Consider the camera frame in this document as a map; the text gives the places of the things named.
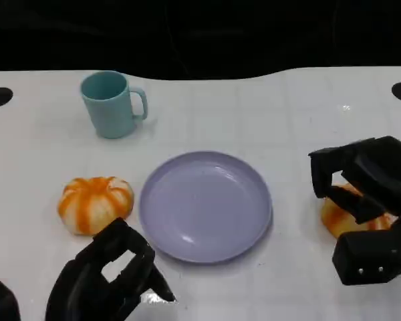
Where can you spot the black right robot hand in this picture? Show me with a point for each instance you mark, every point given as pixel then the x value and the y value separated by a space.
pixel 381 167

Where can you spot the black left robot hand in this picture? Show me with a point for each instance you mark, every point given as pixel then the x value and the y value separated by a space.
pixel 77 287

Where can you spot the orange and white bread roll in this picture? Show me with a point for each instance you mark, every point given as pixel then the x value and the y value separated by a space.
pixel 93 204
pixel 334 217

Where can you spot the lilac plate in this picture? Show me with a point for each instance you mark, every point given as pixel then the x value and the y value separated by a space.
pixel 204 207

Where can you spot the pale green mug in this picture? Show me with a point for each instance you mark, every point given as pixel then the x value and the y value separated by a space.
pixel 110 113

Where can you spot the black backdrop cloth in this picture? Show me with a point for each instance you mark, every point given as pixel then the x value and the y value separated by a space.
pixel 200 33

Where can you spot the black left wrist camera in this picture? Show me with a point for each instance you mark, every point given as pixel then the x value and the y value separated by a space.
pixel 0 301

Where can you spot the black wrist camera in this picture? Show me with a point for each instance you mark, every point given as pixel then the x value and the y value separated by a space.
pixel 0 301
pixel 364 254

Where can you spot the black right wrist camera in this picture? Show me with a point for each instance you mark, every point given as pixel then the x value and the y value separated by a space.
pixel 364 254

